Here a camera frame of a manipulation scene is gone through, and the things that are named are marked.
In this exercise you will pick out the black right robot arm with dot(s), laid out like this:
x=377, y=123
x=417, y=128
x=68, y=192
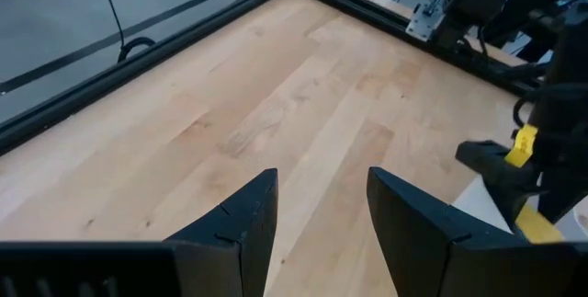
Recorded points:
x=569, y=49

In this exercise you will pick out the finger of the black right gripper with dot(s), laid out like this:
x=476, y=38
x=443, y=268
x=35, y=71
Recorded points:
x=565, y=196
x=500, y=173

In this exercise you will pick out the silver metal mounting plate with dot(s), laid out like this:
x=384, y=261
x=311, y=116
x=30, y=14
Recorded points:
x=425, y=23

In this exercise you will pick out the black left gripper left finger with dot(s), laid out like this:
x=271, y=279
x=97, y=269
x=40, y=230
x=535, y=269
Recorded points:
x=243, y=232

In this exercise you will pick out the black table frame rail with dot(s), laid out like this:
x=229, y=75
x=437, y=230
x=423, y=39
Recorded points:
x=138, y=65

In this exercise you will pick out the yellow measuring cup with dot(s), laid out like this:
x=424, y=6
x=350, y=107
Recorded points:
x=521, y=145

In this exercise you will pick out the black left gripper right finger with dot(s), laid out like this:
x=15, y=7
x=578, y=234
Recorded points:
x=413, y=232

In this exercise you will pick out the white plastic basket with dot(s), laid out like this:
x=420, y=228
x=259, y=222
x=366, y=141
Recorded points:
x=478, y=205

